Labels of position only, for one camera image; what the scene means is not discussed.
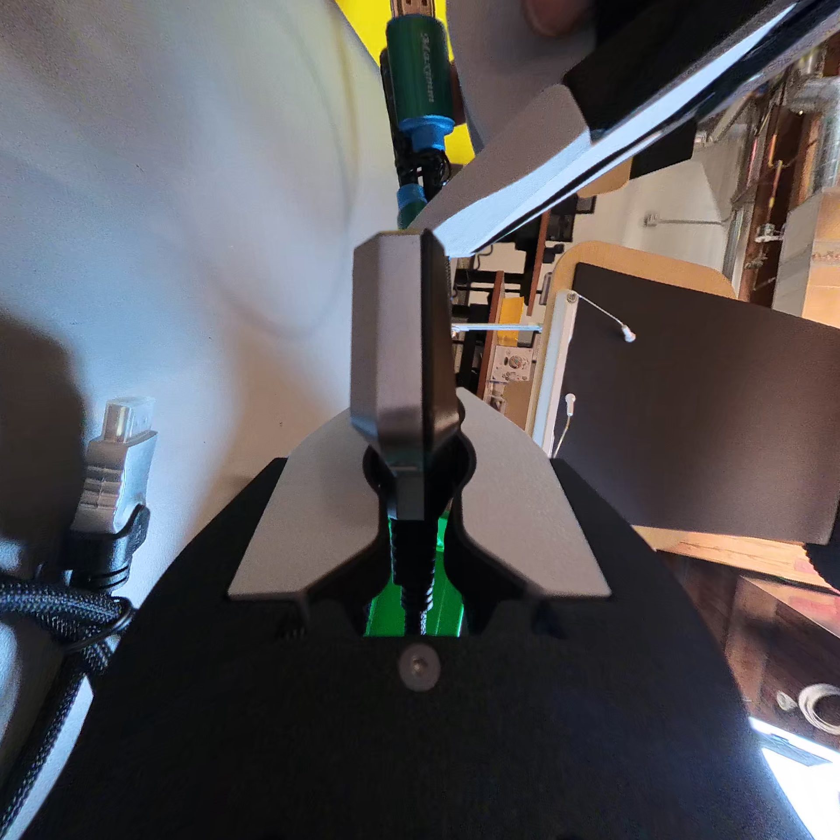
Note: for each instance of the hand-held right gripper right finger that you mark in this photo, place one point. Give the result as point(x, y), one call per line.
point(525, 518)

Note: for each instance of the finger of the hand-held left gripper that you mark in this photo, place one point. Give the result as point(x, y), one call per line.
point(512, 164)

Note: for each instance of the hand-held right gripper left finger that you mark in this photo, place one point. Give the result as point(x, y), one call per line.
point(308, 518)

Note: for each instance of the green plastic bin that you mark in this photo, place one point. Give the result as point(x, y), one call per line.
point(384, 610)

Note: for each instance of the yellow plastic bin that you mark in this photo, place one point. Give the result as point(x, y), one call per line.
point(367, 26)

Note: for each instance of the silver hdmi switch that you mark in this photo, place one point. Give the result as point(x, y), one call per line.
point(387, 328)

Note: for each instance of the person's left hand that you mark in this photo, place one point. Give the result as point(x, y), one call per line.
point(554, 16)

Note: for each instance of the wooden desk with black legs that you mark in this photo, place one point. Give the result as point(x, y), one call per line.
point(538, 256)

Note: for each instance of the white board stand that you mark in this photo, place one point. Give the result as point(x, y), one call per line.
point(554, 367)

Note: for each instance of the small yellow paper tray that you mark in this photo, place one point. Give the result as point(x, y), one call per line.
point(510, 321)

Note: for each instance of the bright window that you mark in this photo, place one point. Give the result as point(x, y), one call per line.
point(807, 781)

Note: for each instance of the silver ventilation duct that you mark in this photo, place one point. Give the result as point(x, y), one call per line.
point(820, 124)

